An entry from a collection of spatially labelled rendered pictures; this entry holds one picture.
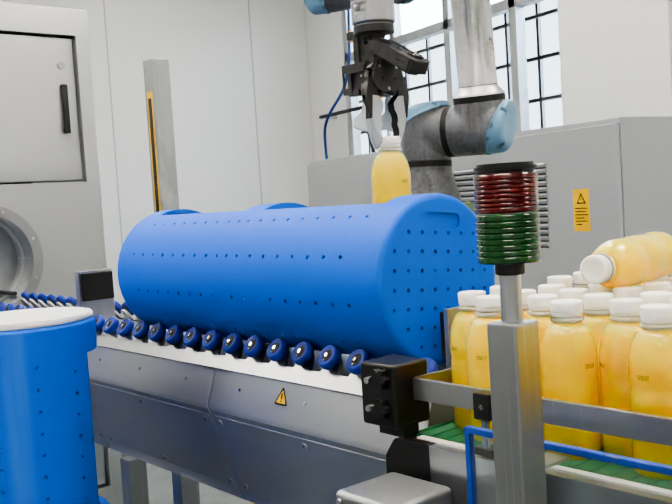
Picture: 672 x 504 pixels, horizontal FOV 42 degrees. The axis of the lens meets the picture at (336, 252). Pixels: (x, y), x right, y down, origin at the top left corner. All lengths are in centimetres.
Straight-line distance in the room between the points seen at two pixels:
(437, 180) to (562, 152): 125
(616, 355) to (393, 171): 57
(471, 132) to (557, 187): 129
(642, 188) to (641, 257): 185
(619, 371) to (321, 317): 57
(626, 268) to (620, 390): 20
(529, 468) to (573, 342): 23
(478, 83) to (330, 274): 69
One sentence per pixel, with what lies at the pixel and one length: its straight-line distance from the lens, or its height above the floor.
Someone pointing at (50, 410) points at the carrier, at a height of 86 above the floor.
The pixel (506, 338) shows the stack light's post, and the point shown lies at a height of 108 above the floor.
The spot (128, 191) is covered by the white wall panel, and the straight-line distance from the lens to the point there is 671.
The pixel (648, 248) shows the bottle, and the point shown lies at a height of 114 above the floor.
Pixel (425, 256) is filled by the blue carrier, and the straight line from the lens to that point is 144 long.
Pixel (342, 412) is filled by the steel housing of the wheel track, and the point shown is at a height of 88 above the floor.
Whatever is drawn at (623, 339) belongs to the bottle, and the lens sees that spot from 111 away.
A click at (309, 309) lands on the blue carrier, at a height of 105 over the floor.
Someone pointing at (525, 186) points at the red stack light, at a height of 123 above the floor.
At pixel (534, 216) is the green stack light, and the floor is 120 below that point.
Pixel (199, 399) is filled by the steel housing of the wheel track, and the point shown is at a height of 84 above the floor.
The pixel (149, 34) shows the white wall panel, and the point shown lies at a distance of 691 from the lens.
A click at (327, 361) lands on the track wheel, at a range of 153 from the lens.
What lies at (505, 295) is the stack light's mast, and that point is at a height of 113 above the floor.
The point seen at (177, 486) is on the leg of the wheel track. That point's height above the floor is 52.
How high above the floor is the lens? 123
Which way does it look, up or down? 3 degrees down
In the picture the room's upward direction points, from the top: 4 degrees counter-clockwise
